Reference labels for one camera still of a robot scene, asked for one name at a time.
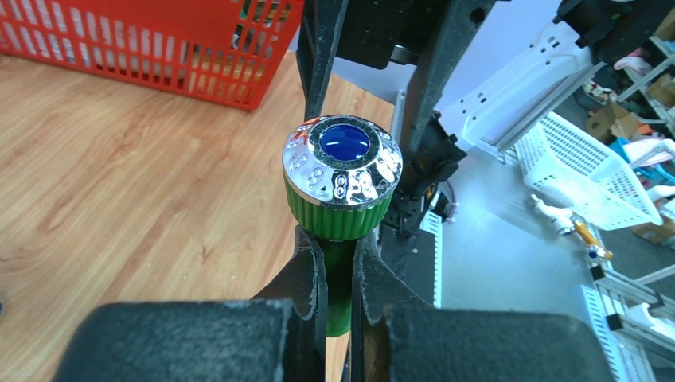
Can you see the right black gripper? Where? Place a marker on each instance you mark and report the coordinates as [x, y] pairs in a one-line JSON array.
[[434, 35]]

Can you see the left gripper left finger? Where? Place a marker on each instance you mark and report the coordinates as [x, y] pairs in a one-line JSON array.
[[277, 335]]

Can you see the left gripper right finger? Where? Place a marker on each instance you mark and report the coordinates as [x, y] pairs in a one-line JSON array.
[[397, 336]]

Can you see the green plastic faucet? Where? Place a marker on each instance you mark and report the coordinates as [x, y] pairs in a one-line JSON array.
[[340, 172]]

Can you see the red plastic shopping basket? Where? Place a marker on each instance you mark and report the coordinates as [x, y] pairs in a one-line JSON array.
[[224, 52]]

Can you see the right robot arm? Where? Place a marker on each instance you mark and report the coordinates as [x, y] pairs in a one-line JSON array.
[[582, 36]]

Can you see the white yellow faucet on floor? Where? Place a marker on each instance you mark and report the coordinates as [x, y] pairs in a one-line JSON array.
[[564, 224]]

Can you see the white plastic crate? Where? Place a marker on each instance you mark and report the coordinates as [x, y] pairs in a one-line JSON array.
[[566, 164]]

